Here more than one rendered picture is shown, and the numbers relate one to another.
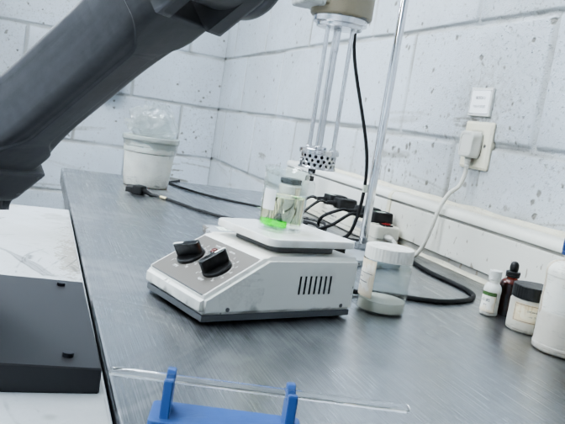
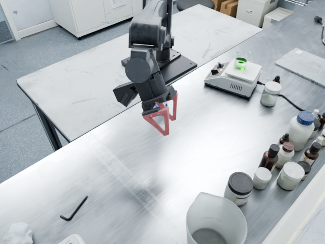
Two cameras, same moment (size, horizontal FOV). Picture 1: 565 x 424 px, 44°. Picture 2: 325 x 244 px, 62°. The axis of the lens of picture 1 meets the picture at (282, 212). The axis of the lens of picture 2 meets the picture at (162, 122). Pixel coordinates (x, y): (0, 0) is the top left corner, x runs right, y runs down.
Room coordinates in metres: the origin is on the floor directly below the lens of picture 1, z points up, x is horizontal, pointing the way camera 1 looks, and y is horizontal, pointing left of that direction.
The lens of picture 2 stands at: (0.14, -0.71, 1.60)
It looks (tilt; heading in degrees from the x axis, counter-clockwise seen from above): 45 degrees down; 67
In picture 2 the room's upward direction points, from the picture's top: straight up
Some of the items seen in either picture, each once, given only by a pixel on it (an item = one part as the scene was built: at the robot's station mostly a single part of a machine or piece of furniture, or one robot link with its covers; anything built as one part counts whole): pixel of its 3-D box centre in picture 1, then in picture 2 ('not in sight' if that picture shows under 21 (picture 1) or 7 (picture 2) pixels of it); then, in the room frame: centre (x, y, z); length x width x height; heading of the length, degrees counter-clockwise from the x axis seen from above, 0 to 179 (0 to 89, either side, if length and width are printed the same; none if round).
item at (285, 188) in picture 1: (284, 198); (242, 60); (0.78, 0.00, 1.02); 0.06 x 0.05 x 0.08; 168
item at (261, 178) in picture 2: not in sight; (260, 178); (0.58, -0.43, 0.93); 0.05 x 0.05 x 0.05
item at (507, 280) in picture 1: (509, 288); (323, 119); (0.92, -0.32, 0.94); 0.03 x 0.03 x 0.07
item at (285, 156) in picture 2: not in sight; (284, 154); (0.69, -0.39, 0.94); 0.05 x 0.05 x 0.09
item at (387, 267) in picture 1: (385, 278); (270, 94); (0.84, -0.14, 0.94); 0.06 x 0.06 x 0.08
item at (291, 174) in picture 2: not in sight; (289, 176); (0.66, -0.46, 0.93); 0.06 x 0.06 x 0.07
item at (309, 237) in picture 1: (285, 233); (243, 69); (0.80, -0.01, 0.98); 0.12 x 0.12 x 0.01; 37
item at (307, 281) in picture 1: (261, 269); (234, 76); (0.78, 0.01, 0.94); 0.22 x 0.13 x 0.08; 127
